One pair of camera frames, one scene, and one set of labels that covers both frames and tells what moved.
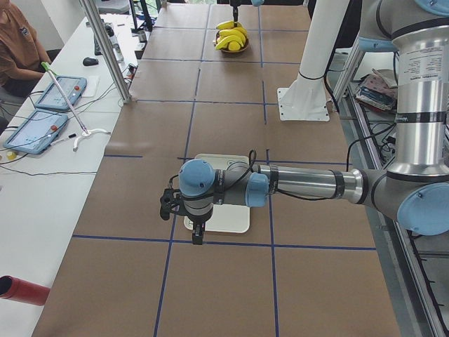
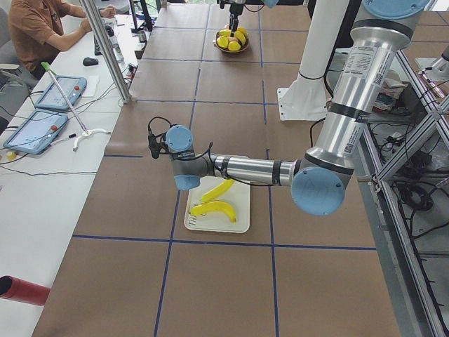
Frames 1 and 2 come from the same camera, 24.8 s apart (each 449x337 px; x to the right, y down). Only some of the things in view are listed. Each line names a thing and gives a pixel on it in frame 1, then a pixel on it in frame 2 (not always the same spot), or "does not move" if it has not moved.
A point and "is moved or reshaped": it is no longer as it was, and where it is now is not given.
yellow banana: (226, 24) is moved or reshaped
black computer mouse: (90, 62) does not move
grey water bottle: (114, 41) does not move
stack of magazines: (379, 89) does not move
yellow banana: (224, 43) -> (226, 33)
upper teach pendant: (52, 98) does not move
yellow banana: (238, 31) -> (212, 206)
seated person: (21, 55) -> (36, 28)
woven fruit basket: (229, 50) does not move
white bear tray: (225, 217) does not move
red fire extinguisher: (12, 288) does not move
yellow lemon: (234, 45) does not move
